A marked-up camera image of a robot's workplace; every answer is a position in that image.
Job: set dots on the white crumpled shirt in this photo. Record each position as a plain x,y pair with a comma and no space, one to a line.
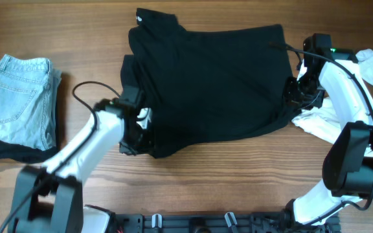
323,122

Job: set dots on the black t-shirt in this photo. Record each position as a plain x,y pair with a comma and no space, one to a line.
207,86

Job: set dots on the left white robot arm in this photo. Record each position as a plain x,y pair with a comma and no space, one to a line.
50,198

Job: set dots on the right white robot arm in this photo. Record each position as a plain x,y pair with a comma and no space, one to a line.
347,170

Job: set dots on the light blue denim jeans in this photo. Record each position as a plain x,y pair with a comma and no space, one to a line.
28,91

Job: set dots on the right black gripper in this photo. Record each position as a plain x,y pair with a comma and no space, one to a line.
292,99

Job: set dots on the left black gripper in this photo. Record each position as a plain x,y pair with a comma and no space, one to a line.
149,143

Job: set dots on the folded black garment under jeans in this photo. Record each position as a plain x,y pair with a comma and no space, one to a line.
25,154

